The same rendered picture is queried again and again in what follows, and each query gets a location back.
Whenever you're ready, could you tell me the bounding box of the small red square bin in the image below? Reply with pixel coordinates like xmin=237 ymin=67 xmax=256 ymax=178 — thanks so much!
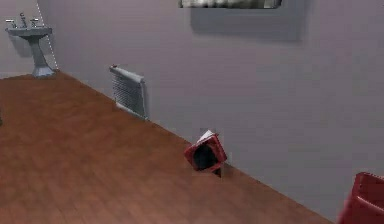
xmin=183 ymin=129 xmax=228 ymax=178

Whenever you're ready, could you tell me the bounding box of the large red bin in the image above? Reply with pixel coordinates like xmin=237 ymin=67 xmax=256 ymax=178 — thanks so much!
xmin=337 ymin=171 xmax=384 ymax=224

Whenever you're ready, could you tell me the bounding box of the grey ribbed wall radiator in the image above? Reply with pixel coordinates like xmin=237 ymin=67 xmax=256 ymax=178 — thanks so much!
xmin=109 ymin=64 xmax=149 ymax=120

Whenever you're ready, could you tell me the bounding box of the framed wall picture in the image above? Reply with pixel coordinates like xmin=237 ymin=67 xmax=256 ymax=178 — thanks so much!
xmin=178 ymin=0 xmax=284 ymax=10

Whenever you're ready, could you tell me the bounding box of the grey pedestal sink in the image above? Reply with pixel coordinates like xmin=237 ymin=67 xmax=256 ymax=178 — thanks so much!
xmin=4 ymin=12 xmax=56 ymax=78

